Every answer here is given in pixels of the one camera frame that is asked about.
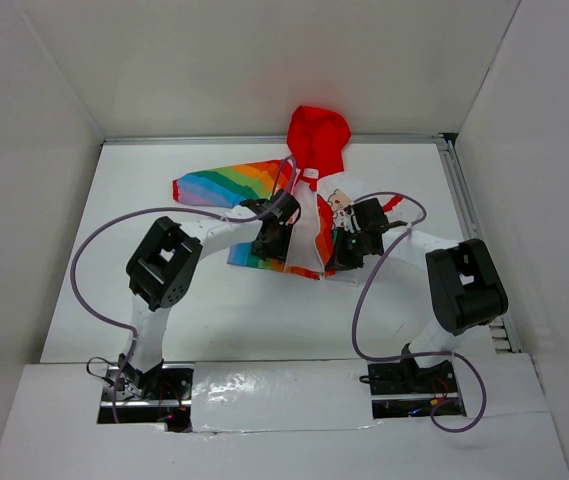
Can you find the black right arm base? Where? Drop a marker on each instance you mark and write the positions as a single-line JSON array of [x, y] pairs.
[[401, 389]]

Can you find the silver taped front panel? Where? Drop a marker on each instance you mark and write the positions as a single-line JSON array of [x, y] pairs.
[[251, 397]]

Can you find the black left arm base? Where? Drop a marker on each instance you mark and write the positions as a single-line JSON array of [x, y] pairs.
[[163, 396]]

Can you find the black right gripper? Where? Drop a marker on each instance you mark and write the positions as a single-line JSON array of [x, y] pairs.
[[341, 259]]

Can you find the rainbow white red kids jacket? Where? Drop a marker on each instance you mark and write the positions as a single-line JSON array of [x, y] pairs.
[[321, 188]]

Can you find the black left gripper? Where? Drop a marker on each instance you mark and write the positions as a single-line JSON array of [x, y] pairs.
[[279, 252]]

